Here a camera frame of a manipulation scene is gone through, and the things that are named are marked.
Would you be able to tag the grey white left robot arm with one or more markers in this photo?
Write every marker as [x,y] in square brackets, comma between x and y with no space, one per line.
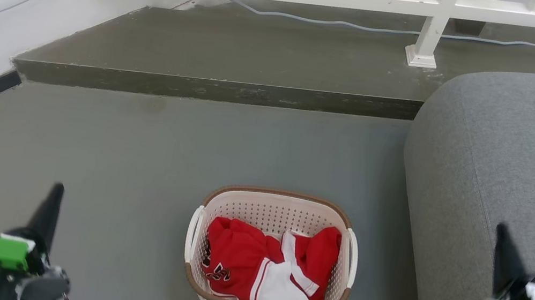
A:
[38,288]

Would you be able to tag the white laundry basket brown rim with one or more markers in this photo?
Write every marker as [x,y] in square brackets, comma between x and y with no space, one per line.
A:
[279,209]

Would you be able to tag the red sports jersey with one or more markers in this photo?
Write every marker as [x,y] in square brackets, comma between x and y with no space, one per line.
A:
[234,250]

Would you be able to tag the white shorts red trim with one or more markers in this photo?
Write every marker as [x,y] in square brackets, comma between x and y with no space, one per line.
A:
[283,285]

